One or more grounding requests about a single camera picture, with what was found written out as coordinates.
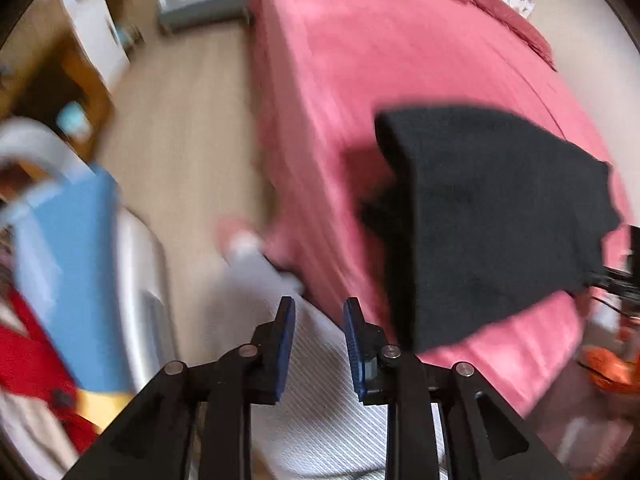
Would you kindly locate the blue cloth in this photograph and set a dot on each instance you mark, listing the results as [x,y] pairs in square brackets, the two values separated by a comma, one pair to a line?
[75,270]

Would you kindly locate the pink bed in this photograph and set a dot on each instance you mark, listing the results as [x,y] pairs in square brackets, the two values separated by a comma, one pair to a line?
[350,85]

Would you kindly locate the black garment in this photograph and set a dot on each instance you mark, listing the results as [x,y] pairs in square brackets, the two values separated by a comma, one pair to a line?
[475,210]

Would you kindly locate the yellow cloth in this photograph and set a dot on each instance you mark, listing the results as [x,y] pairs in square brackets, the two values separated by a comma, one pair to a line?
[102,405]

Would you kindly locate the red cloth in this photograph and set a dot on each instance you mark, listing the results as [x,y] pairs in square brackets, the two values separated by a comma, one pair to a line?
[30,355]

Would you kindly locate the orange object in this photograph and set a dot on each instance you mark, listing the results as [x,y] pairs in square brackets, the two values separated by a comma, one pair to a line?
[607,367]

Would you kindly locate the white chair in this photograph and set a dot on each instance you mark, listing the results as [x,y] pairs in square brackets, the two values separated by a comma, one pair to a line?
[145,300]

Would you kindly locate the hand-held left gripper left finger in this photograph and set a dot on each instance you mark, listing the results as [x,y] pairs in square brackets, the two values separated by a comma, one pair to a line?
[285,345]

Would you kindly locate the person's leg in white pants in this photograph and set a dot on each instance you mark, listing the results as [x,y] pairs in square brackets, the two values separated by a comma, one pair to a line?
[310,410]

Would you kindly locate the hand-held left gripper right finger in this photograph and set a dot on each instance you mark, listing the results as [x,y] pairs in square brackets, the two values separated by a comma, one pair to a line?
[352,355]

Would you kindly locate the pink slipper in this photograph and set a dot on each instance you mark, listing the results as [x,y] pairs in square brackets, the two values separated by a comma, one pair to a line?
[232,226]

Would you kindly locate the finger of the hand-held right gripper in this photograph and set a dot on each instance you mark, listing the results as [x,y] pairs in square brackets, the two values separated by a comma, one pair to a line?
[616,279]

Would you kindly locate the wooden desk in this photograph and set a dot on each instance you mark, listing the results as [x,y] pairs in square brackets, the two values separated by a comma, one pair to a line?
[50,85]

